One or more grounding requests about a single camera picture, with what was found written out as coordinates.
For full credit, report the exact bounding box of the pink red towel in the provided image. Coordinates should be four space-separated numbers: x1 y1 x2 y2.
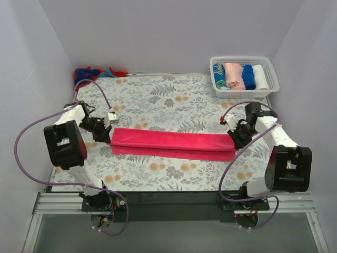
110 128 235 162

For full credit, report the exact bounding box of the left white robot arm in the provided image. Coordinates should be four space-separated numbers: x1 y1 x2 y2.
44 101 117 211

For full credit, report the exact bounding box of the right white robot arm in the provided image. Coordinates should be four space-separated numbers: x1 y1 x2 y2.
225 102 312 210

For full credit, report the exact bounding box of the light blue folded towel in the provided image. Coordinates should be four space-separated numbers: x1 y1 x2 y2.
218 86 231 91

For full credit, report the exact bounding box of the red blue crumpled towel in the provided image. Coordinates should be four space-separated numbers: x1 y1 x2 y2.
74 66 129 91

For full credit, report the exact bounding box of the white rolled towel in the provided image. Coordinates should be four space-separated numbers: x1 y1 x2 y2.
252 65 269 90

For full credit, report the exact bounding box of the peach rolled towel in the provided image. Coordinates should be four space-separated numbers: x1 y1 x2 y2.
224 63 245 90

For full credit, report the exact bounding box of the white plastic basket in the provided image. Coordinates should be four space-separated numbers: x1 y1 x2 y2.
210 56 280 99

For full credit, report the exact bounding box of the dark blue rolled towel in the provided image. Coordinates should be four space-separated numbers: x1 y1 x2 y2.
242 65 256 90

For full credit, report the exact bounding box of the floral table mat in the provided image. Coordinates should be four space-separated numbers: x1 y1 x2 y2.
50 74 295 192

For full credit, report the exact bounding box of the blue printed rolled towel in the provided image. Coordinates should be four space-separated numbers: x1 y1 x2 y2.
213 63 227 87

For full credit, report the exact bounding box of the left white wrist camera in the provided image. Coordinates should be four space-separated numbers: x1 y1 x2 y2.
103 111 119 129

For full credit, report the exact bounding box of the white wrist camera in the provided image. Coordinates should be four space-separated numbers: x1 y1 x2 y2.
220 114 238 131
103 111 119 129

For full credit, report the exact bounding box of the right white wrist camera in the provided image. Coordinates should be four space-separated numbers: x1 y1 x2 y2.
220 114 238 131

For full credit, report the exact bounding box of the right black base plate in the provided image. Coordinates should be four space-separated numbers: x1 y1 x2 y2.
216 194 270 211

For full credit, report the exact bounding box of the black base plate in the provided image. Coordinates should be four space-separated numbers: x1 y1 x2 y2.
79 192 128 212
216 194 270 211

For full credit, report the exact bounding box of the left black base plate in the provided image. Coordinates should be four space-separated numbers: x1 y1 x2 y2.
79 192 128 212

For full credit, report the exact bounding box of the aluminium frame rail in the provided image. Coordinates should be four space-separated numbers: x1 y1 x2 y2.
22 191 87 253

